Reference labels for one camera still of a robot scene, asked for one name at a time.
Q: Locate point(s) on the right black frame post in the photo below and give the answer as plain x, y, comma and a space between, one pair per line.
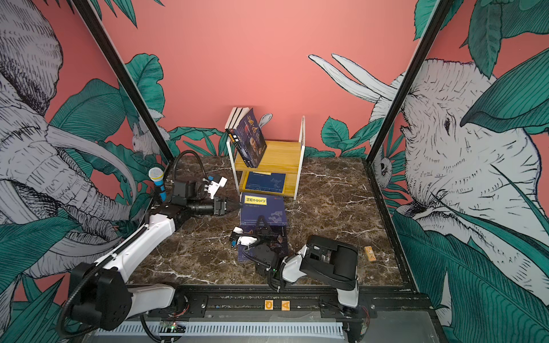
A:
437, 18

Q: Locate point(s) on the white slotted cable duct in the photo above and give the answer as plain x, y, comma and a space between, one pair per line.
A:
241, 329

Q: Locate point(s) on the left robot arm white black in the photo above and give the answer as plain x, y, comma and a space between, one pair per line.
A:
117, 266

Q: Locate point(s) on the small wooden block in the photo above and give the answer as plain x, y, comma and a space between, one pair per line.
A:
370, 254

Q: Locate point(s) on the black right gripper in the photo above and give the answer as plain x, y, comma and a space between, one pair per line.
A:
268, 234

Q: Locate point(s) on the navy book yellow label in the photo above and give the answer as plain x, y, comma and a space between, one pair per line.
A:
266, 182

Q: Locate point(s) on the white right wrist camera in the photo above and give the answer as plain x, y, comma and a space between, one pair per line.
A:
239, 237

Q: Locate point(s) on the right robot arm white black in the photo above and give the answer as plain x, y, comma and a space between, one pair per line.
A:
328, 261

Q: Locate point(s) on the left black frame post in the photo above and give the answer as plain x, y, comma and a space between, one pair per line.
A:
95, 27

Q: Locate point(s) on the black front rail base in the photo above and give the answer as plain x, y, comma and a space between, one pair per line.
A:
266, 304

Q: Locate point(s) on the dark brown leaning book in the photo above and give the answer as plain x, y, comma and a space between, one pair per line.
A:
231, 117

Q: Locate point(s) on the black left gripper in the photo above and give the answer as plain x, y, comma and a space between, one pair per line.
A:
219, 207

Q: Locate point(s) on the wooden white-framed book shelf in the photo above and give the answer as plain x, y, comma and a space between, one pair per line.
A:
282, 157

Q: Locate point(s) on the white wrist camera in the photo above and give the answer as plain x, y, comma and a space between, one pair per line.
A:
213, 184
239, 237

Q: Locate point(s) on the black wolf cover book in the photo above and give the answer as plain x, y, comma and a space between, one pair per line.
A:
235, 137

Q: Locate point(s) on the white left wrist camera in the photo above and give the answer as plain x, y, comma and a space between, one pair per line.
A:
213, 184

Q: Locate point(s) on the illustrated magazine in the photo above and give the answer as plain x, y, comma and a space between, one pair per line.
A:
252, 138
240, 248

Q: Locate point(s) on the black frame post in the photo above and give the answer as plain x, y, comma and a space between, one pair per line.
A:
437, 18
95, 27

